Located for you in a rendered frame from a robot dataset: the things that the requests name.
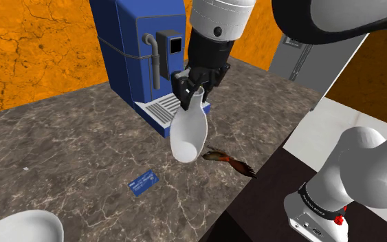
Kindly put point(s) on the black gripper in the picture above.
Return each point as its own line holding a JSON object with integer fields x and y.
{"x": 208, "y": 53}

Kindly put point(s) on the white vase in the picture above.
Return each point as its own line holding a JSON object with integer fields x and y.
{"x": 189, "y": 134}

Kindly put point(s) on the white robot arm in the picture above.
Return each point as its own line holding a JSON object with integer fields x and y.
{"x": 364, "y": 167}

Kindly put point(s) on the blue coffee machine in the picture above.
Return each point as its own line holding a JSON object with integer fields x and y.
{"x": 129, "y": 43}

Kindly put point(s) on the brown bird figure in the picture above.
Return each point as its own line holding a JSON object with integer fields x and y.
{"x": 228, "y": 160}

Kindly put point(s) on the blue card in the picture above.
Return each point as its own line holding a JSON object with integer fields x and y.
{"x": 143, "y": 182}

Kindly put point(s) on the dark robot stand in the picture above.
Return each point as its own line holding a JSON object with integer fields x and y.
{"x": 263, "y": 207}

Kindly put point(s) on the white bowl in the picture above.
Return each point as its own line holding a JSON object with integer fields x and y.
{"x": 22, "y": 228}

